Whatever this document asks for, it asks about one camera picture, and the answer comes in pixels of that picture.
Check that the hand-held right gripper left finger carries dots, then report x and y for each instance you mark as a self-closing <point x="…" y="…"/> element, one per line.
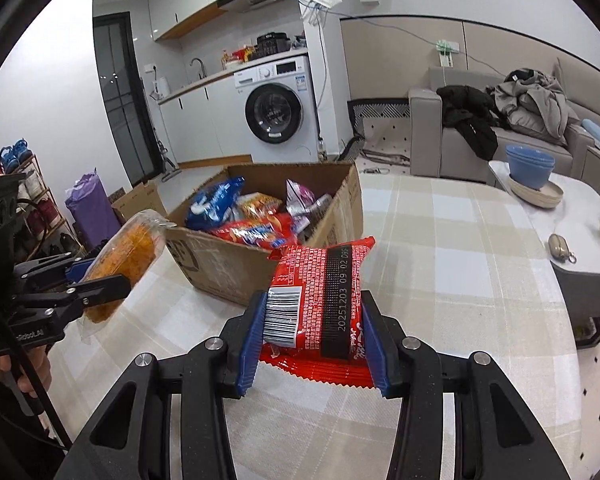
<point x="252" y="345"/>

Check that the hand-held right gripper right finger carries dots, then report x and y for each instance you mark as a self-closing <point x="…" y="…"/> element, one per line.
<point x="375" y="345"/>

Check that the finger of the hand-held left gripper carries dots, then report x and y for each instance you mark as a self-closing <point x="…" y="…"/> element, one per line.
<point x="77" y="269"/>
<point x="105" y="288"/>

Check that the clear orange bread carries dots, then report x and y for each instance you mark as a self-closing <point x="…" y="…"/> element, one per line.
<point x="125" y="250"/>

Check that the red snack packet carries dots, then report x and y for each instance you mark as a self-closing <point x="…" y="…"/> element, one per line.
<point x="320" y="300"/>

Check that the brown cardboard box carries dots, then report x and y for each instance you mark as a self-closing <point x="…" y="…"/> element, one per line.
<point x="220" y="270"/>

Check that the red chocolate cookie packet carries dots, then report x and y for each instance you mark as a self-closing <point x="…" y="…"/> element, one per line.
<point x="250" y="234"/>

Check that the blue chocolate cookie packet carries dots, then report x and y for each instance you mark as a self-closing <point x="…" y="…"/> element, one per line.
<point x="215" y="205"/>

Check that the clear sandwich cake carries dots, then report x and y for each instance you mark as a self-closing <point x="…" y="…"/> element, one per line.
<point x="322" y="206"/>

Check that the purple candy packet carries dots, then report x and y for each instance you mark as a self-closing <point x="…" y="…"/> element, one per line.
<point x="300" y="194"/>

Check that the person's left forearm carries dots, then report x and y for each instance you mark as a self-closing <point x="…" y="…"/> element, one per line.
<point x="10" y="440"/>

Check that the person's left hand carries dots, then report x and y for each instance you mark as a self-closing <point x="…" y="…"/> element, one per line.
<point x="5" y="367"/>

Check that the wooden shoe rack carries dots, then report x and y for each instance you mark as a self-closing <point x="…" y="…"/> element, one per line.
<point x="45" y="220"/>

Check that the purple bag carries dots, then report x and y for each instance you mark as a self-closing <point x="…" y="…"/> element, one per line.
<point x="90" y="210"/>

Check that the checkered tablecloth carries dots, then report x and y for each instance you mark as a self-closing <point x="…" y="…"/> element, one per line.
<point x="455" y="260"/>

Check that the pair of blue sandals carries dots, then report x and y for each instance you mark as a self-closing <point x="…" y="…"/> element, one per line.
<point x="15" y="155"/>

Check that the floor mop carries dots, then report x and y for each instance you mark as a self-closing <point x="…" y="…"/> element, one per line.
<point x="172" y="172"/>

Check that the black framed door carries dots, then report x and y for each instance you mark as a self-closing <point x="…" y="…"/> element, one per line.
<point x="120" y="110"/>

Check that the white lower kitchen cabinets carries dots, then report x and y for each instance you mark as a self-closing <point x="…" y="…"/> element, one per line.
<point x="205" y="120"/>

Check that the white kitchen cabinets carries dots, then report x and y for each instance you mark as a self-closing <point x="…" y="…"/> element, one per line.
<point x="205" y="120"/>
<point x="190" y="5"/>

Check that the small plastic bottle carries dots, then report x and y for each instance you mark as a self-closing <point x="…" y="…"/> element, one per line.
<point x="322" y="151"/>

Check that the olive key pouch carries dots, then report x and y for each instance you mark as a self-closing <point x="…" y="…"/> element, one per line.
<point x="560" y="249"/>

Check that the grey chair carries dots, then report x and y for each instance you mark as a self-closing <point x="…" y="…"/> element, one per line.
<point x="580" y="300"/>

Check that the grey sofa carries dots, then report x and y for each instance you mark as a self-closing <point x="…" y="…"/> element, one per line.
<point x="425" y="130"/>

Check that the beige plate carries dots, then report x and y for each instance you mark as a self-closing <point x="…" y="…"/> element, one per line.
<point x="540" y="197"/>

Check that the kitchen faucet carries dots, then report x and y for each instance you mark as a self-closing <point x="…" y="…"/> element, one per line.
<point x="198" y="66"/>

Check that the white washing machine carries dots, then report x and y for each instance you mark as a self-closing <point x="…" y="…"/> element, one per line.
<point x="275" y="110"/>

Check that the stack of blue bowls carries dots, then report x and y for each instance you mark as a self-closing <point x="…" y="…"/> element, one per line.
<point x="530" y="165"/>

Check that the black jacket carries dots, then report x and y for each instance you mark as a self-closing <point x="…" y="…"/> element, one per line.
<point x="470" y="120"/>

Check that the white coffee table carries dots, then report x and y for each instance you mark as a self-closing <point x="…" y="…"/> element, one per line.
<point x="580" y="200"/>

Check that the group of packets on counter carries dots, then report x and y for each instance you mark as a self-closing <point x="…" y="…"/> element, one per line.
<point x="239" y="57"/>

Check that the white upper kitchen cabinets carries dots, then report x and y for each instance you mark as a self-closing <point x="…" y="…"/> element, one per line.
<point x="190" y="5"/>

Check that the pile of grey clothes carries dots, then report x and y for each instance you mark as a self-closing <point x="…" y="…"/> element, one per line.
<point x="535" y="105"/>

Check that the black pressure cooker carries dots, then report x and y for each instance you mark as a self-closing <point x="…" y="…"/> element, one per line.
<point x="272" y="44"/>

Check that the white wall power strip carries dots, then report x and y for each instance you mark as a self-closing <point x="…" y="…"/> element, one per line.
<point x="447" y="52"/>

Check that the white wall router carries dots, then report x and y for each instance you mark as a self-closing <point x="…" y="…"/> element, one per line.
<point x="322" y="2"/>

